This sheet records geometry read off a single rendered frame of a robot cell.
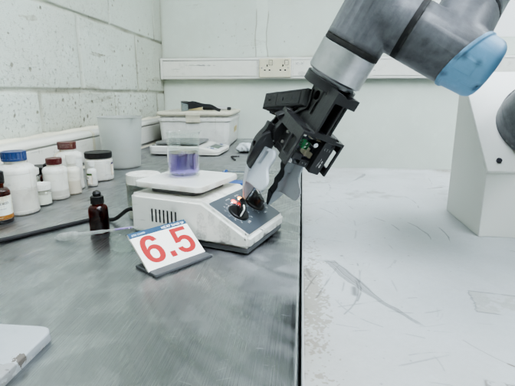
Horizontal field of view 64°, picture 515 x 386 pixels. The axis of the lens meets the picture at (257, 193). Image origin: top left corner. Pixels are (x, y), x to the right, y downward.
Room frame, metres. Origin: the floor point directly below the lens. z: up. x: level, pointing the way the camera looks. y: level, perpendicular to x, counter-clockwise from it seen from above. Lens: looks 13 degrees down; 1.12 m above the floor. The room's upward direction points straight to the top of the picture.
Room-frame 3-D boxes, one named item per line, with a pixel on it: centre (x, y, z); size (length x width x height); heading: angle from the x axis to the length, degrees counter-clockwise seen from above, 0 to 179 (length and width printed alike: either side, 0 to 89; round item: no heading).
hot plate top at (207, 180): (0.64, 0.11, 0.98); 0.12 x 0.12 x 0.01; 65
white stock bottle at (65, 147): (0.94, 0.43, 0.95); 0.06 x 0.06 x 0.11
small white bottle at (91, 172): (0.97, 0.39, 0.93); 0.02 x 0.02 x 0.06
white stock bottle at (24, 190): (0.74, 0.44, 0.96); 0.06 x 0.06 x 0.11
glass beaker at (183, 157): (0.65, 0.11, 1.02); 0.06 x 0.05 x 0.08; 132
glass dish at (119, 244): (0.56, 0.18, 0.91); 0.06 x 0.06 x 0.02
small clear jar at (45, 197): (0.80, 0.43, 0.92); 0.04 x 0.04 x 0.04
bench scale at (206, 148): (1.55, 0.25, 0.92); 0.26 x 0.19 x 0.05; 80
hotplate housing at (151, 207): (0.63, 0.09, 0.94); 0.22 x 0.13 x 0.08; 65
